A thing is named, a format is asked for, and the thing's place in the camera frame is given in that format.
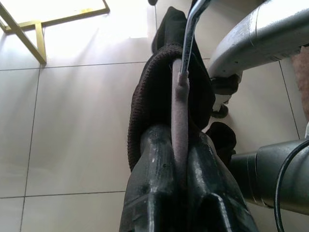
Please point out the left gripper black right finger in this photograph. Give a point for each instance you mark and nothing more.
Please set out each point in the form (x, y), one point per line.
(207, 183)

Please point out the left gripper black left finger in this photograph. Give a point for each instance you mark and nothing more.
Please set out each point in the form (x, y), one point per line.
(154, 169)

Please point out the black knit garment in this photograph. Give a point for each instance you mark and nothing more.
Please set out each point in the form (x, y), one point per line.
(144, 84)

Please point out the brown floor mat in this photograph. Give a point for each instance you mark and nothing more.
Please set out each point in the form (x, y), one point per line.
(303, 72)

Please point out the round white table gold legs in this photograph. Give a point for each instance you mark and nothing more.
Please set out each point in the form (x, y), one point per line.
(40, 48)

